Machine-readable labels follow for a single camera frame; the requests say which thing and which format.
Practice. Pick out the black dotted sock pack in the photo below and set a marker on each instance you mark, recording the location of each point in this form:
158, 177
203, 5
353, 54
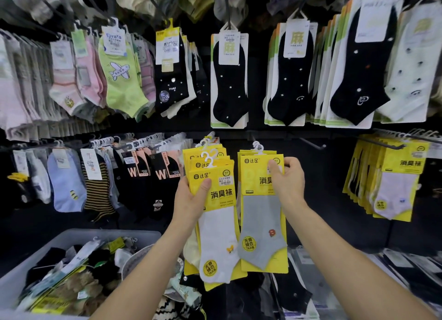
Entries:
229, 88

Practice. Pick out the metal display hook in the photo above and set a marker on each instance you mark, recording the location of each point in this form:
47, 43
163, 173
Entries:
312, 143
383, 143

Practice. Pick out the grey sock yellow pack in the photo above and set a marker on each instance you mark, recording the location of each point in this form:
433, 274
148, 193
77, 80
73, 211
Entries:
260, 226

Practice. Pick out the white sock yellow pack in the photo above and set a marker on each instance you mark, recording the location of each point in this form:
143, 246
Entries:
217, 240

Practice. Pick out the person's left hand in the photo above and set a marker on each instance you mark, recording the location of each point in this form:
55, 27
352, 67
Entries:
186, 205

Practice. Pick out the pile of loose socks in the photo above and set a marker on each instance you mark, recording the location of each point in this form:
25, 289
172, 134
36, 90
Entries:
76, 278

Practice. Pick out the bundle of yellow sock packs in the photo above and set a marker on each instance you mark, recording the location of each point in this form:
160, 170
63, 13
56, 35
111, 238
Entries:
200, 155

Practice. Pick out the row of black letter-print socks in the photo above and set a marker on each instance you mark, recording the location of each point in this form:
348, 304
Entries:
152, 181

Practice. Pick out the green airplane sock pack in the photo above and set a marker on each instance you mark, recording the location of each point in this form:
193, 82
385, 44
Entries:
122, 85

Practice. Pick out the pile of clear-bagged sock packs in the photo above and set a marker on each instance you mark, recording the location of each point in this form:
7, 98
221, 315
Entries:
390, 271

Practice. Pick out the pink striped sock pack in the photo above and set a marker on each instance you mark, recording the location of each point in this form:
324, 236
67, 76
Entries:
64, 85

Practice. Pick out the row of black star socks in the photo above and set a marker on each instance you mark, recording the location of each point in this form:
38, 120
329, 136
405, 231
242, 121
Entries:
290, 85

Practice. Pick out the white round basket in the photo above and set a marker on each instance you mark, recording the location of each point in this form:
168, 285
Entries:
136, 261

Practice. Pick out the row of pale socks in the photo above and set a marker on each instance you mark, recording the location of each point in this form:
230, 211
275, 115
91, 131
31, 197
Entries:
17, 98

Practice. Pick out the plain pink sock pack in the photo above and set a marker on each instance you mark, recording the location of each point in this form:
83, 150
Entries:
90, 78

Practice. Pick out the grey plastic bin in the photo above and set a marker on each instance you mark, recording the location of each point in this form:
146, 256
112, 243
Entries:
65, 238

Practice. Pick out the person's right forearm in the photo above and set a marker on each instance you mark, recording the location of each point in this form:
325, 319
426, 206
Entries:
345, 268

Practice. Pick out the row of hanging yellow packs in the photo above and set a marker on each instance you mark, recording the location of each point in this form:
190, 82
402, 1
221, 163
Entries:
393, 192

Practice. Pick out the black yellow striped sock pack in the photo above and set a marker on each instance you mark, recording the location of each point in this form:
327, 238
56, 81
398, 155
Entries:
98, 195

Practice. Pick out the light blue sock pack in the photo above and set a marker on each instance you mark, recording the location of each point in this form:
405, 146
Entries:
67, 185

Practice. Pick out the black sock yellow label pack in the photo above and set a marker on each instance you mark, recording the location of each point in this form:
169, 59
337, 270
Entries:
171, 81

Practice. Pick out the heap of black socks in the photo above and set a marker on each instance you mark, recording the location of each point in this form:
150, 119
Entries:
248, 295

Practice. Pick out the person's right thumb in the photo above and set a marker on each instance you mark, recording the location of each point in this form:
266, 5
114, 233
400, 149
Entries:
275, 174

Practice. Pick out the person's left forearm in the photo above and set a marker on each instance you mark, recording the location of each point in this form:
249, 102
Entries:
145, 275

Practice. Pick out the person's right hand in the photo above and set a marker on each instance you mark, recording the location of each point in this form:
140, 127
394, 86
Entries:
291, 183

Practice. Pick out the row of white dotted socks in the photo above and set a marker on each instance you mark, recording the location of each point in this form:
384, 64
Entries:
411, 71

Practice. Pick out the person's left thumb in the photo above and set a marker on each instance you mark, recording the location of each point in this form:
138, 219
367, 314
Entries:
204, 192

